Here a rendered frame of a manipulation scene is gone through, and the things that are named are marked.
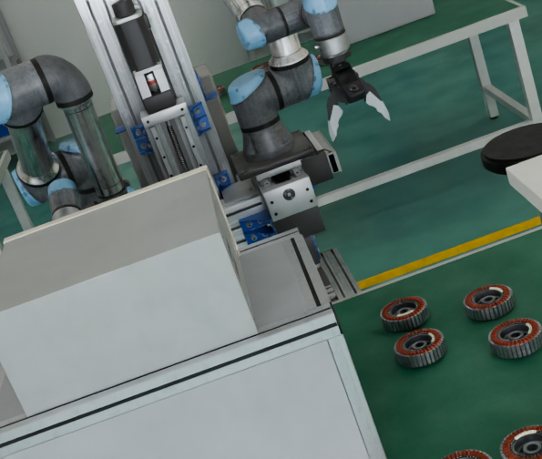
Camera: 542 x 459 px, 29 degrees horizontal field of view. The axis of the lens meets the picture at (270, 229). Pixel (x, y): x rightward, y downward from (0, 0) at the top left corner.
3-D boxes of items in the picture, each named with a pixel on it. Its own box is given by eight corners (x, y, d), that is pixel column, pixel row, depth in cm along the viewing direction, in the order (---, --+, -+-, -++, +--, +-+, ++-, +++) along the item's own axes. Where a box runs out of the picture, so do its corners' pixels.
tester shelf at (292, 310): (5, 353, 223) (-4, 335, 222) (305, 245, 223) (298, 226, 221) (-25, 467, 182) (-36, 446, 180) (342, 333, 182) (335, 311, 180)
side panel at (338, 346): (350, 410, 219) (302, 278, 208) (363, 405, 219) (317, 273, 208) (379, 485, 193) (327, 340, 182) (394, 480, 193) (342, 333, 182)
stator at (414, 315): (379, 318, 251) (374, 305, 250) (424, 302, 251) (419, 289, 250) (389, 339, 241) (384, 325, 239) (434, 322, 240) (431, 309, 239)
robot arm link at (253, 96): (234, 124, 303) (219, 80, 299) (277, 107, 305) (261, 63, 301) (245, 132, 292) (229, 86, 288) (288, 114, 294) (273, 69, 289)
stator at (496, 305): (492, 326, 231) (488, 312, 229) (456, 316, 240) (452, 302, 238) (526, 301, 236) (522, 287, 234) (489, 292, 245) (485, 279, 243)
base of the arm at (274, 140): (242, 153, 309) (231, 123, 306) (290, 136, 310) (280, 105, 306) (249, 168, 295) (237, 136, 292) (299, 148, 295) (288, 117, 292)
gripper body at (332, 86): (361, 90, 256) (346, 44, 252) (369, 97, 248) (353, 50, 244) (332, 101, 256) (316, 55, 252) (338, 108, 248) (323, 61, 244)
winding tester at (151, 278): (44, 323, 219) (4, 238, 212) (240, 252, 219) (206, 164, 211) (25, 418, 183) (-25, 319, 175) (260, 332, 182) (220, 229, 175)
